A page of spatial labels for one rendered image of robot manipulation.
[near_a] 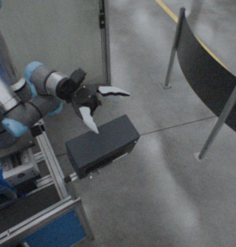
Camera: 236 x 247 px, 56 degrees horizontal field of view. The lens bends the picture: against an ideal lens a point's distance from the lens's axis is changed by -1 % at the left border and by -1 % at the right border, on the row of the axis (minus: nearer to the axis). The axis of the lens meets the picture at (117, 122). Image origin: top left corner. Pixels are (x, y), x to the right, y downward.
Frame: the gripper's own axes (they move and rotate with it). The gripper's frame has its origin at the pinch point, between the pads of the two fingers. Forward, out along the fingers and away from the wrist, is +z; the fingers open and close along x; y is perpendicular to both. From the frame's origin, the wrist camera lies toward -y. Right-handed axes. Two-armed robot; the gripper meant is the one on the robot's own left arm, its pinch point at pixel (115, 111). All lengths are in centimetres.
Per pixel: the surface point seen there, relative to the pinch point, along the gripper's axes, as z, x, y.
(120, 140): -2.1, -2.7, 22.9
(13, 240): -26, 51, 57
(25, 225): -25, 43, 55
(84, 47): -118, -99, 95
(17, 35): -141, -50, 58
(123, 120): -5.7, -10.2, 22.3
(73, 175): -14.6, 15.4, 38.7
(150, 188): 2, -28, 151
